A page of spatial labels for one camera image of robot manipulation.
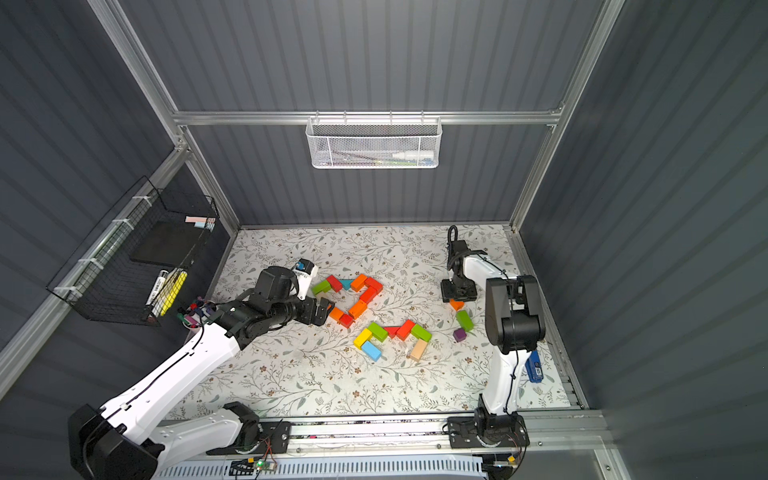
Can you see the red triangle block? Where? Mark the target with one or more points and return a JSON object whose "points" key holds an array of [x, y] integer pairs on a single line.
{"points": [[392, 331]]}

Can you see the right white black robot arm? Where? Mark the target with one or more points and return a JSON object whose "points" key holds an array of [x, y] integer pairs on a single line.
{"points": [[514, 327]]}

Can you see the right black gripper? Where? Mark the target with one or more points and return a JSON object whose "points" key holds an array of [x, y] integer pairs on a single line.
{"points": [[458, 287]]}

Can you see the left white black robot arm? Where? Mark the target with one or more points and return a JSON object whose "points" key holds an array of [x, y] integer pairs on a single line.
{"points": [[124, 438]]}

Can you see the light blue block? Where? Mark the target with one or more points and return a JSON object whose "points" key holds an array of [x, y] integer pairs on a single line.
{"points": [[373, 352]]}

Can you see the white marker in basket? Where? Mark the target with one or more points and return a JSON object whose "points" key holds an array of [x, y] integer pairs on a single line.
{"points": [[420, 158]]}

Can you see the white wire mesh basket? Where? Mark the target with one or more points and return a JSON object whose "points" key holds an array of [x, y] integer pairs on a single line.
{"points": [[345, 145]]}

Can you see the small red block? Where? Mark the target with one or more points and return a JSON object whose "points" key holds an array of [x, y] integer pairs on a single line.
{"points": [[346, 320]]}

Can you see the green block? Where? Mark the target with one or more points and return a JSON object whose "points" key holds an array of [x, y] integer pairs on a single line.
{"points": [[378, 332], [421, 333], [321, 287], [464, 320]]}

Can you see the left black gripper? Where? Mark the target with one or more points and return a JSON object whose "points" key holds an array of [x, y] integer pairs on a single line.
{"points": [[318, 310]]}

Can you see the red rectangular block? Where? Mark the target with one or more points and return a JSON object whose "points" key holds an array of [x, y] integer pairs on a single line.
{"points": [[369, 295], [373, 284]]}

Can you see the orange rectangular block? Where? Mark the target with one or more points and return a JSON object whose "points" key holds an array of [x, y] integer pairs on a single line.
{"points": [[358, 283]]}

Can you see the blue stapler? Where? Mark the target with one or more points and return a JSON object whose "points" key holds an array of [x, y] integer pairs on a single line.
{"points": [[534, 368]]}

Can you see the yellow highlighter pack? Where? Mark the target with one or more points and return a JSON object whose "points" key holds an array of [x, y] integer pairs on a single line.
{"points": [[169, 291]]}

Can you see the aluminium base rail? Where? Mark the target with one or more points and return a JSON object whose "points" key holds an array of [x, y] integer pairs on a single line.
{"points": [[421, 435]]}

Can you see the purple block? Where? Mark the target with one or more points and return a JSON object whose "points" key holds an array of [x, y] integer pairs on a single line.
{"points": [[460, 335]]}

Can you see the natural wood block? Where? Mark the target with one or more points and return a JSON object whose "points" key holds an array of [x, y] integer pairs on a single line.
{"points": [[418, 350]]}

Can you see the pink pen cup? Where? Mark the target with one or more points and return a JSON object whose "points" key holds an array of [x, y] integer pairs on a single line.
{"points": [[197, 313]]}

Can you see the yellow block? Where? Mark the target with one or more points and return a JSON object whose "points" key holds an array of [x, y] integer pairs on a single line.
{"points": [[363, 337]]}

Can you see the black wire mesh basket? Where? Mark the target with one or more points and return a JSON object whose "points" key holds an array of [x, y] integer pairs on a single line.
{"points": [[118, 278]]}

